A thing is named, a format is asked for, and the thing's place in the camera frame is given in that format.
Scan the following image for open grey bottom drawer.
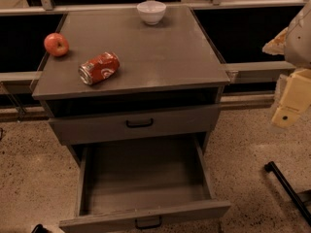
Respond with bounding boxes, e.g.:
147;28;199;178
59;135;230;233

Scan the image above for black bottom drawer handle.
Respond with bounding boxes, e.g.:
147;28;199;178
134;216;162;230

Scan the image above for black object bottom left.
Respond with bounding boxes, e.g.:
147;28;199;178
31;224;49;233

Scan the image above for grey drawer cabinet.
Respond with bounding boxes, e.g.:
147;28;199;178
33;6;229;160

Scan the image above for black middle drawer handle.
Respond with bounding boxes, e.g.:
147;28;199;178
125;118;154;128

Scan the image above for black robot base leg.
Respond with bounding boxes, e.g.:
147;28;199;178
264;161;311;226

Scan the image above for grey middle drawer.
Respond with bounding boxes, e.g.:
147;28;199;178
49;105;220;146

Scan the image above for red coke can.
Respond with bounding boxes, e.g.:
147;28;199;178
78;52;120;85

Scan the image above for white ceramic bowl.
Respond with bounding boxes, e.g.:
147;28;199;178
136;1;166;25

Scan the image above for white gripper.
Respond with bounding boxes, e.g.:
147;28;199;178
262;1;311;129

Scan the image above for black drawer handle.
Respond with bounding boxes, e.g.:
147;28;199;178
134;216;162;230
125;118;154;128

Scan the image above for red apple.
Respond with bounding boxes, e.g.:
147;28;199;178
44;33;69;57

